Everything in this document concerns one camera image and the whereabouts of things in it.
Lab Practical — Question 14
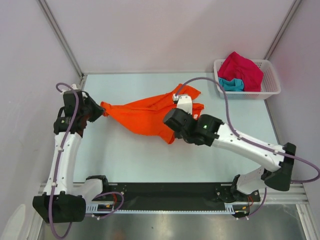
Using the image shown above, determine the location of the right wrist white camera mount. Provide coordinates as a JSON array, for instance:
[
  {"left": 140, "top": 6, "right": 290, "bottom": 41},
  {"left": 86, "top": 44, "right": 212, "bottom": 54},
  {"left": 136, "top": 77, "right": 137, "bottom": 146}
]
[{"left": 172, "top": 94, "right": 193, "bottom": 115}]

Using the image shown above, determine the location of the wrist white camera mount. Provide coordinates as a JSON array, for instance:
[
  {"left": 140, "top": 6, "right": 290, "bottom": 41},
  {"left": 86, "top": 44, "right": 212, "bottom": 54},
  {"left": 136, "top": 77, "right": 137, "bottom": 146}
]
[
  {"left": 172, "top": 94, "right": 193, "bottom": 115},
  {"left": 70, "top": 84, "right": 79, "bottom": 90}
]

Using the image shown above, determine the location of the white slotted cable duct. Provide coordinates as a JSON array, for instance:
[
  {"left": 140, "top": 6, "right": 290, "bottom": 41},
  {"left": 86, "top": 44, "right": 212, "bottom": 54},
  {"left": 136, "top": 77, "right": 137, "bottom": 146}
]
[
  {"left": 85, "top": 203, "right": 115, "bottom": 214},
  {"left": 224, "top": 202, "right": 251, "bottom": 215}
]

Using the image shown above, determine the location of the left aluminium corner post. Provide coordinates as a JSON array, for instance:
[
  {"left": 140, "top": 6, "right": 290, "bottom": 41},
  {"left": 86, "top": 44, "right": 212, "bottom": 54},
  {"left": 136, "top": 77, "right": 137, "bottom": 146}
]
[{"left": 36, "top": 0, "right": 84, "bottom": 79}]

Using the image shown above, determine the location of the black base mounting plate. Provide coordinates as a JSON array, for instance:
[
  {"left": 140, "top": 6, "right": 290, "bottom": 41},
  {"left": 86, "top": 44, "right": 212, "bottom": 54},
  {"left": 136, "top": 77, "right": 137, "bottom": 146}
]
[{"left": 84, "top": 181, "right": 261, "bottom": 212}]

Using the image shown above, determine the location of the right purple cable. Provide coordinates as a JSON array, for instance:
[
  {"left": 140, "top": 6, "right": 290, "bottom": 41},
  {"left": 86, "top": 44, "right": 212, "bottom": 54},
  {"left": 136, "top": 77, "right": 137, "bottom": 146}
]
[{"left": 173, "top": 77, "right": 320, "bottom": 221}]

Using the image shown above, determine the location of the left white slotted cable duct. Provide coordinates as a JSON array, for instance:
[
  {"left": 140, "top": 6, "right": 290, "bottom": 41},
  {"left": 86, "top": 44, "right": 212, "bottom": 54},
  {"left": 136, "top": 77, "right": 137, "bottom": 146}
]
[{"left": 85, "top": 203, "right": 115, "bottom": 214}]

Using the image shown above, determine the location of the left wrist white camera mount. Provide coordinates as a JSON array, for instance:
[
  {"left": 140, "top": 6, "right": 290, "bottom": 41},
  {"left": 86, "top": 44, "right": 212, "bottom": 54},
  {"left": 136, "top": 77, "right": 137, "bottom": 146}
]
[{"left": 70, "top": 84, "right": 79, "bottom": 90}]

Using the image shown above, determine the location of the right white slotted cable duct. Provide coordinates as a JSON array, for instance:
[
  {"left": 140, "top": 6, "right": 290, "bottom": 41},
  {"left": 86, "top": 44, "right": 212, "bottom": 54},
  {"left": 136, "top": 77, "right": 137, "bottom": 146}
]
[{"left": 224, "top": 202, "right": 251, "bottom": 215}]

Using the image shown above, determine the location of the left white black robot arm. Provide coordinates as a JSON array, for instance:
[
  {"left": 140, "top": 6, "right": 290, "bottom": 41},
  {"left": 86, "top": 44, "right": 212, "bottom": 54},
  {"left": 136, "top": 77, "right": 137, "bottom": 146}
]
[{"left": 32, "top": 89, "right": 111, "bottom": 224}]

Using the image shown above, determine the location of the teal t shirt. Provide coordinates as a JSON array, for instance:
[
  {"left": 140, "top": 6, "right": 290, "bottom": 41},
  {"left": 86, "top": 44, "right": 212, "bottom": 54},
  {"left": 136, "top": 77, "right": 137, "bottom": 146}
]
[{"left": 218, "top": 77, "right": 245, "bottom": 92}]

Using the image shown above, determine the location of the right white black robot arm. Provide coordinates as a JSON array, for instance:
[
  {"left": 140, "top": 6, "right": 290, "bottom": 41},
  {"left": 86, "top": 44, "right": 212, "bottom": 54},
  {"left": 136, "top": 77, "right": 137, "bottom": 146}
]
[{"left": 163, "top": 108, "right": 296, "bottom": 202}]

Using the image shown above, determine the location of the orange t shirt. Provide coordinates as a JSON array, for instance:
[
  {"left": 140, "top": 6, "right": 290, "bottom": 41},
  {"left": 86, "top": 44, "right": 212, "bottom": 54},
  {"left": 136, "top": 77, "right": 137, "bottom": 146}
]
[{"left": 99, "top": 83, "right": 205, "bottom": 145}]

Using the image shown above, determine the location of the aluminium front frame rail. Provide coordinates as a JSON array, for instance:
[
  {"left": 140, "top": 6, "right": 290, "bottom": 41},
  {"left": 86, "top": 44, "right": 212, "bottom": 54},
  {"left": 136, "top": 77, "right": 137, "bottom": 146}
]
[{"left": 37, "top": 183, "right": 311, "bottom": 205}]

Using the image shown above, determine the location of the magenta t shirt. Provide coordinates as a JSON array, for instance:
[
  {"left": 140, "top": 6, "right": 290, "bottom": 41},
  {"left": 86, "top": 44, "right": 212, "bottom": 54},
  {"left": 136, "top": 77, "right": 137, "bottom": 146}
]
[{"left": 217, "top": 51, "right": 263, "bottom": 92}]

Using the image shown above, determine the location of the aluminium corner post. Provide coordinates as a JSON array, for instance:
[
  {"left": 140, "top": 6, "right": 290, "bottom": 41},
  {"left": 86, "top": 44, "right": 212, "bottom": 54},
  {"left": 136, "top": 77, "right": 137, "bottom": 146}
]
[
  {"left": 263, "top": 0, "right": 304, "bottom": 60},
  {"left": 36, "top": 0, "right": 84, "bottom": 79}
]

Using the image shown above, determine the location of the right aluminium corner post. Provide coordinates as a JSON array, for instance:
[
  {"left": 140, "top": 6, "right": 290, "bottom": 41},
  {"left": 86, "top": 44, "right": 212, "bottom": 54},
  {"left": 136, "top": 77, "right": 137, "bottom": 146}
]
[{"left": 263, "top": 0, "right": 304, "bottom": 60}]

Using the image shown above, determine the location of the white plastic laundry basket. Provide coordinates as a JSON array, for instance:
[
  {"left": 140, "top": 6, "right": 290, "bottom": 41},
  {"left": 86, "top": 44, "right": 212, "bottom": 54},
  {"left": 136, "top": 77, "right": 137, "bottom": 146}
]
[{"left": 226, "top": 59, "right": 281, "bottom": 100}]

